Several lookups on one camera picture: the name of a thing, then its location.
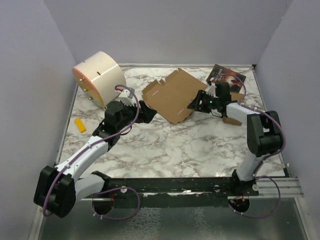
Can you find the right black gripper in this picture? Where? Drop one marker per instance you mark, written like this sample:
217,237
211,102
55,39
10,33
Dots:
195,104

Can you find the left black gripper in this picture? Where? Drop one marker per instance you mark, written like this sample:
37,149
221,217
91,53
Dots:
145,114

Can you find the brown cardboard box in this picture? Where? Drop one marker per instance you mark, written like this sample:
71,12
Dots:
171,96

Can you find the yellow rectangular block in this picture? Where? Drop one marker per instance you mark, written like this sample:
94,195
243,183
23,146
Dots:
80,125

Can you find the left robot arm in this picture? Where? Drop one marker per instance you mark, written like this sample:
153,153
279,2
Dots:
60,187

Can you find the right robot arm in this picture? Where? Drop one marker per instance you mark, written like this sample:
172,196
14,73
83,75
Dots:
265,137

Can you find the small folded cardboard box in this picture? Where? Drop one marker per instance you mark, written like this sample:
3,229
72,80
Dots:
234,116

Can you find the dark book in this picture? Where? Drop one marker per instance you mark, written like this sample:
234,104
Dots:
222,74

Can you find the cream cylindrical drum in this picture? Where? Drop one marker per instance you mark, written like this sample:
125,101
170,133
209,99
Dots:
97,77

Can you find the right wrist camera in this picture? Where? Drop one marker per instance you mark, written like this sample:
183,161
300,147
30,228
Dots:
212,90

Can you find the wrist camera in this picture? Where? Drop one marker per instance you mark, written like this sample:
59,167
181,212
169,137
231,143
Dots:
126,98
212,90

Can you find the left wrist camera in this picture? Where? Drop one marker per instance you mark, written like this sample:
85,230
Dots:
126,98

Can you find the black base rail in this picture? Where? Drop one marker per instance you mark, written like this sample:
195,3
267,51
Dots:
169,192

